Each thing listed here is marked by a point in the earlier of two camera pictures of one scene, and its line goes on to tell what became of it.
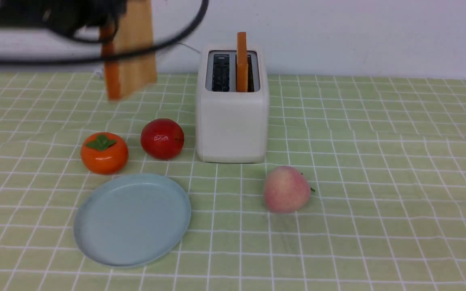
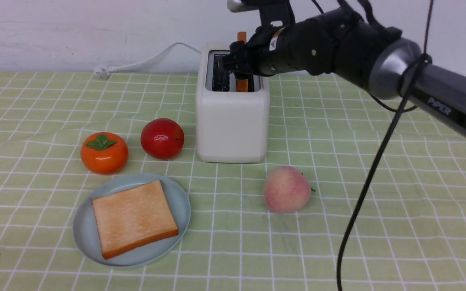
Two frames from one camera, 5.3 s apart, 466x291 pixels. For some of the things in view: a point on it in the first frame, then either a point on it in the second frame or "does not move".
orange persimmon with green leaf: [104, 153] does not move
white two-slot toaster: [232, 127] does not move
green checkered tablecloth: [400, 171] does not move
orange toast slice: [132, 30] → [133, 218]
